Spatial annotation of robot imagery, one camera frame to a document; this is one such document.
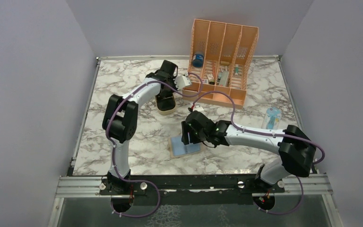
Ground beige leather card holder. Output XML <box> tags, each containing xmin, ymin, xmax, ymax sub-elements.
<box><xmin>168</xmin><ymin>135</ymin><xmax>202</xmax><ymax>158</ymax></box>

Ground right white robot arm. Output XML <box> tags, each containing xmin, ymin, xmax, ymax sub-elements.
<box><xmin>181</xmin><ymin>111</ymin><xmax>316</xmax><ymax>192</ymax></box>

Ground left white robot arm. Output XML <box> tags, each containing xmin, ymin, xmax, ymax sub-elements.
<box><xmin>102</xmin><ymin>60</ymin><xmax>178</xmax><ymax>194</ymax></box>

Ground beige tray with cards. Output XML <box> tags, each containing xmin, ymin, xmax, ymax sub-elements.
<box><xmin>155</xmin><ymin>95</ymin><xmax>176</xmax><ymax>115</ymax></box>

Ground blue round jar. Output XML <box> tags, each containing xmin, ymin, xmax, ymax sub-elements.
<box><xmin>191</xmin><ymin>52</ymin><xmax>204</xmax><ymax>68</ymax></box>

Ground small items in organizer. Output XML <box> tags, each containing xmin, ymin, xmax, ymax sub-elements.
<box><xmin>202</xmin><ymin>65</ymin><xmax>228</xmax><ymax>87</ymax></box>

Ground orange plastic desk organizer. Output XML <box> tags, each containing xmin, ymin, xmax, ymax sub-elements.
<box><xmin>182</xmin><ymin>19</ymin><xmax>259</xmax><ymax>109</ymax></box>

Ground white tube in organizer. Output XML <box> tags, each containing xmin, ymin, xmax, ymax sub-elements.
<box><xmin>234</xmin><ymin>64</ymin><xmax>239</xmax><ymax>77</ymax></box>

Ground blue packaged item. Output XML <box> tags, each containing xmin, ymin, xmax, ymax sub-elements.
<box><xmin>261</xmin><ymin>107</ymin><xmax>282</xmax><ymax>130</ymax></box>

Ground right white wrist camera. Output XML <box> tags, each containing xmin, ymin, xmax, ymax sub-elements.
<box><xmin>192</xmin><ymin>105</ymin><xmax>204</xmax><ymax>113</ymax></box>

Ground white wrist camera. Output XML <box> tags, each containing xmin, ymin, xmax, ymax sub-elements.
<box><xmin>173</xmin><ymin>75</ymin><xmax>192</xmax><ymax>91</ymax></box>
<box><xmin>192</xmin><ymin>105</ymin><xmax>204</xmax><ymax>113</ymax></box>

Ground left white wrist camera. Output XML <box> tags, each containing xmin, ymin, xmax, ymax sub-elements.
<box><xmin>173</xmin><ymin>75</ymin><xmax>192</xmax><ymax>91</ymax></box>

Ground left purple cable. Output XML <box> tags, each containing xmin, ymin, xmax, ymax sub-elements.
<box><xmin>105</xmin><ymin>72</ymin><xmax>204</xmax><ymax>189</ymax></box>

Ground purple cable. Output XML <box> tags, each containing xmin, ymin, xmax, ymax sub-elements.
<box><xmin>105</xmin><ymin>72</ymin><xmax>204</xmax><ymax>189</ymax></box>
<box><xmin>190</xmin><ymin>91</ymin><xmax>326</xmax><ymax>165</ymax></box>

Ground black mounting base rail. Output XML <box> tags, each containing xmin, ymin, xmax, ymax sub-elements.
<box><xmin>56</xmin><ymin>174</ymin><xmax>332</xmax><ymax>206</ymax></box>

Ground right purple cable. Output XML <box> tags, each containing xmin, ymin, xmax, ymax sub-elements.
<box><xmin>190</xmin><ymin>91</ymin><xmax>326</xmax><ymax>165</ymax></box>

